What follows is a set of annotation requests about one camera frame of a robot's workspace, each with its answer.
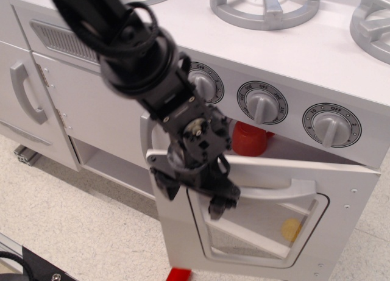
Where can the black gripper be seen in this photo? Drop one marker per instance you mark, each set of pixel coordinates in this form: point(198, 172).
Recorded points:
point(210, 179)

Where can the white oven door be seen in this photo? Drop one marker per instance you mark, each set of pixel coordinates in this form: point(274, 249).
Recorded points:
point(247, 239)

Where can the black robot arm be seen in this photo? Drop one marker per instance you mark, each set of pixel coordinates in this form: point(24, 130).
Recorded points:
point(140, 61)

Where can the middle grey oven knob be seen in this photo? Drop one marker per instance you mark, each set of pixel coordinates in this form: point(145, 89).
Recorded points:
point(262, 102)

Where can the red plastic cup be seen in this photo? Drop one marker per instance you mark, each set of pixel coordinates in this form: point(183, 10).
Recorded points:
point(248, 140)

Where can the red object on floor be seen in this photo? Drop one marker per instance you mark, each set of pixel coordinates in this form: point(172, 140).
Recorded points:
point(179, 274)

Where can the yellow toy food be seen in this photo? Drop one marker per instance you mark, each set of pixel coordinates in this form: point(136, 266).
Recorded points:
point(290, 229)

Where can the left grey stove knob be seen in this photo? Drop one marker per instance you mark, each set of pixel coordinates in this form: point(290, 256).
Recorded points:
point(207, 83)

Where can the grey stove knob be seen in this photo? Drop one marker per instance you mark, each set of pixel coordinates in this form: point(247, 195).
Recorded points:
point(332, 125)
point(207, 83)

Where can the white middle cabinet door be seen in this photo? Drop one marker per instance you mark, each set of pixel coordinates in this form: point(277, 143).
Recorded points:
point(103, 126)

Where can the white cabinet door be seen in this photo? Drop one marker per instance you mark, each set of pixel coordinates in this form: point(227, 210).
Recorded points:
point(48, 139)
point(103, 126)

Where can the right grey stove knob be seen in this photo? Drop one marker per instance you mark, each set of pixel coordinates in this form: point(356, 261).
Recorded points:
point(332, 125)

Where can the white left cabinet door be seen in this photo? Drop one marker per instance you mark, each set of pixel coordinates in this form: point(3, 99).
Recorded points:
point(48, 139)

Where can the white toy kitchen body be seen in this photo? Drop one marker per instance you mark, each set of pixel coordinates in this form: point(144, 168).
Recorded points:
point(97, 228)

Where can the left silver stove burner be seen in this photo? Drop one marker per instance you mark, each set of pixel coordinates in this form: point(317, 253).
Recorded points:
point(265, 14)

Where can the silver stove burner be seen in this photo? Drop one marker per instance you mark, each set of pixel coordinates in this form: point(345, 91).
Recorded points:
point(370, 21)
point(265, 14)

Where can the right silver stove burner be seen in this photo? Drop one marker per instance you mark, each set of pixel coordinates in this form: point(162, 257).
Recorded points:
point(370, 21)

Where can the grey middle door handle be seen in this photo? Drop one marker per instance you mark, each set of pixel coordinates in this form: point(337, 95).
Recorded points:
point(147, 124)

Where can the grey oven door handle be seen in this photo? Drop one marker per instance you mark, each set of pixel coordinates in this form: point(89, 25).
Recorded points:
point(298, 189)

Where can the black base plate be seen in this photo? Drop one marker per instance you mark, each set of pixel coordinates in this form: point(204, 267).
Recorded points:
point(43, 269)

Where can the aluminium frame rail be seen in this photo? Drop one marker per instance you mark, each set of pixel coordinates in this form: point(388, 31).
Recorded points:
point(26, 155)

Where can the grey left door handle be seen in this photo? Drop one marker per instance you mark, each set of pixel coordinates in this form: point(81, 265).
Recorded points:
point(18, 75)

